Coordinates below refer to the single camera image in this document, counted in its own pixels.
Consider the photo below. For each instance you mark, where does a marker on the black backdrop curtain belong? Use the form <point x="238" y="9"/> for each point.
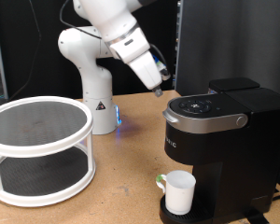
<point x="31" y="71"/>

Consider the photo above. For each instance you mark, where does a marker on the black Keurig coffee machine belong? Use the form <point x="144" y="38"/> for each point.
<point x="239" y="161"/>

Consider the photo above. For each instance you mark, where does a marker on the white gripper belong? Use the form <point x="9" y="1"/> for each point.
<point x="146" y="70"/>

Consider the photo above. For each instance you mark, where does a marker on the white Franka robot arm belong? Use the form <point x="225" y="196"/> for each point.
<point x="96" y="87"/>

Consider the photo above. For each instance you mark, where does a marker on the dark grey partition panel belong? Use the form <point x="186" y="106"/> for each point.
<point x="239" y="37"/>

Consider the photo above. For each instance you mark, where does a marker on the white two-tier turntable rack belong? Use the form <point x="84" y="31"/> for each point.
<point x="28" y="124"/>

